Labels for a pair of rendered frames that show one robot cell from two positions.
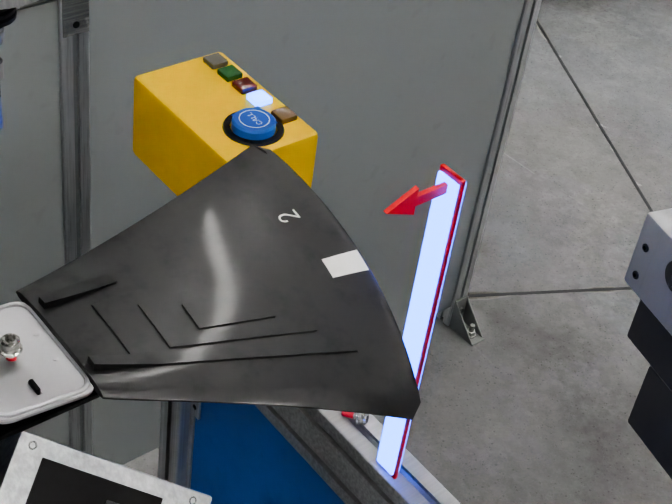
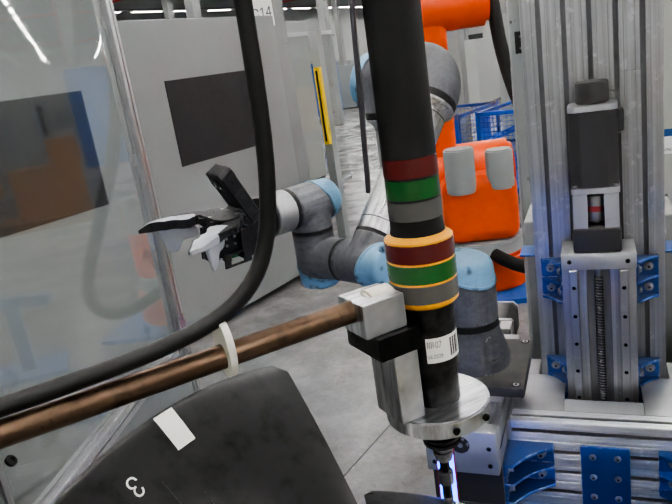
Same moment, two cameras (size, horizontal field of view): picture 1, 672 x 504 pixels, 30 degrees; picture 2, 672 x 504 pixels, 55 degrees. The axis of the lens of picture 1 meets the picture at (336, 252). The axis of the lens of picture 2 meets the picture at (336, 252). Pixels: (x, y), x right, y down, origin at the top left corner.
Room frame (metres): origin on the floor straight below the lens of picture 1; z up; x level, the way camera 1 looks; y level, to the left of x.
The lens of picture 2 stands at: (0.22, 0.46, 1.67)
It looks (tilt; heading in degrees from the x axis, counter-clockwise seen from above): 16 degrees down; 322
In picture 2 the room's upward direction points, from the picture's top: 9 degrees counter-clockwise
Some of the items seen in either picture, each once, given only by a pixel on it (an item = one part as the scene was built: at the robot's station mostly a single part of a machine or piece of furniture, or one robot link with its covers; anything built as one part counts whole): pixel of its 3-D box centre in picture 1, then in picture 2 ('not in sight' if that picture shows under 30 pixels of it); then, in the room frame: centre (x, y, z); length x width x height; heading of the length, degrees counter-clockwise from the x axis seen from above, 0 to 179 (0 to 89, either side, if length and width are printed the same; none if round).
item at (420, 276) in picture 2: not in sight; (421, 265); (0.50, 0.18, 1.54); 0.04 x 0.04 x 0.01
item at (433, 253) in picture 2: not in sight; (419, 245); (0.50, 0.18, 1.55); 0.04 x 0.04 x 0.01
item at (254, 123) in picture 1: (253, 125); not in sight; (0.93, 0.09, 1.08); 0.04 x 0.04 x 0.02
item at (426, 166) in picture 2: not in sight; (409, 164); (0.50, 0.18, 1.60); 0.03 x 0.03 x 0.01
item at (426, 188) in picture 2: not in sight; (412, 185); (0.50, 0.18, 1.59); 0.03 x 0.03 x 0.01
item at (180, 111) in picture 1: (221, 148); not in sight; (0.96, 0.12, 1.02); 0.16 x 0.10 x 0.11; 44
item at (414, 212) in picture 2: not in sight; (414, 206); (0.50, 0.18, 1.58); 0.03 x 0.03 x 0.01
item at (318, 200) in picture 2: not in sight; (308, 204); (1.16, -0.23, 1.43); 0.11 x 0.08 x 0.09; 93
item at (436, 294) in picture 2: not in sight; (423, 284); (0.50, 0.18, 1.53); 0.04 x 0.04 x 0.01
